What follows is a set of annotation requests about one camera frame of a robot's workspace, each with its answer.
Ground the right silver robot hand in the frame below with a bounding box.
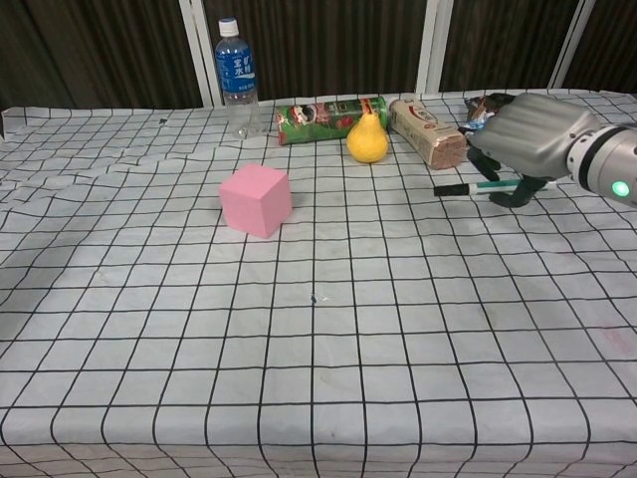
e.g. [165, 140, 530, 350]
[466, 92, 602, 208]

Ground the green and white marker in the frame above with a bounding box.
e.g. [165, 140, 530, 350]
[433, 179, 557, 197]

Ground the pink foam cube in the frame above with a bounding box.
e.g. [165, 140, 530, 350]
[219, 163, 294, 240]

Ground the brown snack wrapper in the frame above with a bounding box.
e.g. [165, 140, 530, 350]
[458, 95, 504, 138]

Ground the beige cracker package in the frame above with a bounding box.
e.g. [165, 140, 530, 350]
[388, 97, 468, 171]

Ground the yellow pear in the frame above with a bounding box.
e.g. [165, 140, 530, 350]
[345, 112, 390, 164]

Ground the green chips can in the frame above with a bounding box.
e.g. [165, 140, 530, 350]
[275, 95, 389, 146]

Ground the clear water bottle blue label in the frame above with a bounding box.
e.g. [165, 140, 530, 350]
[214, 17, 262, 139]

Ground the white black grid tablecloth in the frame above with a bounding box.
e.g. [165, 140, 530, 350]
[0, 88, 637, 478]

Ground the white partition frame post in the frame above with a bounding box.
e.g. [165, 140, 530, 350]
[415, 0, 452, 96]
[177, 0, 223, 110]
[548, 0, 598, 90]

